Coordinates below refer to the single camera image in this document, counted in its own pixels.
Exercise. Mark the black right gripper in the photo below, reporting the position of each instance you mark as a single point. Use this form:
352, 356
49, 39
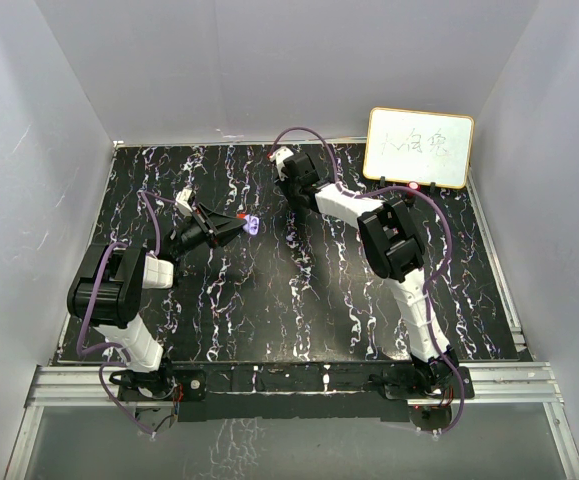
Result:
284, 184

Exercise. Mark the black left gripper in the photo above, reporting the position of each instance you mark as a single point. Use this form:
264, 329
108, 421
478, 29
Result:
201, 215

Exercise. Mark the purple charging case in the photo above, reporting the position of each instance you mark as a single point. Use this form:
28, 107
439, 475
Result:
251, 225

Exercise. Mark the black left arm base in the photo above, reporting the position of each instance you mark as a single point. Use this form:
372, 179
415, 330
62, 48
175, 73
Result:
166, 383

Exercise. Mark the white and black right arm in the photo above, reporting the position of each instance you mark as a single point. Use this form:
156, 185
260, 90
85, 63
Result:
393, 248

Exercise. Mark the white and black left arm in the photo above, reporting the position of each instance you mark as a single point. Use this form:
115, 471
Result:
107, 289

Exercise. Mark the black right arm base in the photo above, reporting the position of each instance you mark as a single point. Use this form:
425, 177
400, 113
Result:
413, 381

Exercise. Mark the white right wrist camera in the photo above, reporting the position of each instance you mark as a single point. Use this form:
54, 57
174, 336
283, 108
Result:
278, 158

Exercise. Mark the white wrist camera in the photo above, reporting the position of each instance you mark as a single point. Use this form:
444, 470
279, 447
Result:
184, 201
278, 158

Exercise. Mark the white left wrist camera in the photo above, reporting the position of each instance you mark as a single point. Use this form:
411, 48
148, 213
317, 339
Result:
184, 201

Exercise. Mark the white board yellow frame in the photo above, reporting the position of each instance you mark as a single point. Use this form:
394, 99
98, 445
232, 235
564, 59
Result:
428, 148

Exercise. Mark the aluminium front rail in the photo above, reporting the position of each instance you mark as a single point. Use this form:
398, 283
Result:
490, 382

